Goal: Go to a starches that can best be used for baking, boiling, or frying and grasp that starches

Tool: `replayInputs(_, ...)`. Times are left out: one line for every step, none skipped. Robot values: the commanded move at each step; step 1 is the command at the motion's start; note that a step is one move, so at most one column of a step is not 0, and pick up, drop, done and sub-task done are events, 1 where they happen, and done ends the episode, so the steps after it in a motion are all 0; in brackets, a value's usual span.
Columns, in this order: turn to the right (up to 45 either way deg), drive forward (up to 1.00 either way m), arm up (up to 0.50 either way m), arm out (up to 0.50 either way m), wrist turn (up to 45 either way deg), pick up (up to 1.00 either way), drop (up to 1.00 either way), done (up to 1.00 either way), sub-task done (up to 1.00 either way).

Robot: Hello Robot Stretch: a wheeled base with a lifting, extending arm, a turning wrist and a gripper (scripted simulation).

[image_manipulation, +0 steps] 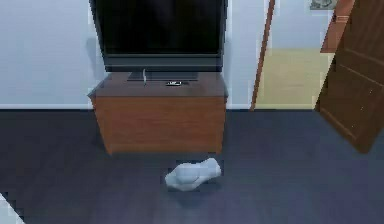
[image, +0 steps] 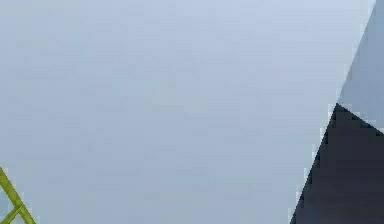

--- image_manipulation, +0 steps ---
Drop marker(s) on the brown wooden room door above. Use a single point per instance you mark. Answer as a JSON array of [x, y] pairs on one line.
[[358, 83]]

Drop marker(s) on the brown wooden television cabinet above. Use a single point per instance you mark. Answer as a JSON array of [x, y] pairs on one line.
[[160, 123]]

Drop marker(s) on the white crumpled cloth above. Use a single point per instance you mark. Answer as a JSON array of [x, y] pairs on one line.
[[191, 175]]

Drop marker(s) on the black remote control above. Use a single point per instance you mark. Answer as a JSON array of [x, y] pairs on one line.
[[174, 83]]

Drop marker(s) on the brown wooden furniture piece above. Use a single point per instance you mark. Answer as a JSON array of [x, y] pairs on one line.
[[335, 31]]

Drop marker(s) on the black television set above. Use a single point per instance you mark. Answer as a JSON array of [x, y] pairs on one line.
[[160, 30]]

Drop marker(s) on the framed wall picture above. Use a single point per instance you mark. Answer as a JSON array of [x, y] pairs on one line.
[[322, 4]]

